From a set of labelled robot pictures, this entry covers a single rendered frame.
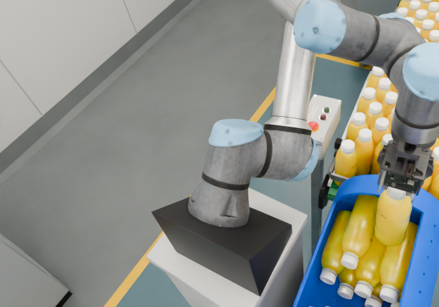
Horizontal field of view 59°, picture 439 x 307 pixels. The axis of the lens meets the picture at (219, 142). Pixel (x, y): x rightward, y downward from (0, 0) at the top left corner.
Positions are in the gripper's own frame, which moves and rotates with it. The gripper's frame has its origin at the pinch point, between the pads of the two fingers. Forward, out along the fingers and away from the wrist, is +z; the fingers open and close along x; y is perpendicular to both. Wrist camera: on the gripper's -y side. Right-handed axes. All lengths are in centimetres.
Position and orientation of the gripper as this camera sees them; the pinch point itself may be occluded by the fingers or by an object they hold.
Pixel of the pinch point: (398, 185)
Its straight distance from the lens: 90.1
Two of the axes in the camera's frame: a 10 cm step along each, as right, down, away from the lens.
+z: 1.8, 6.3, 7.5
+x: 8.7, 2.6, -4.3
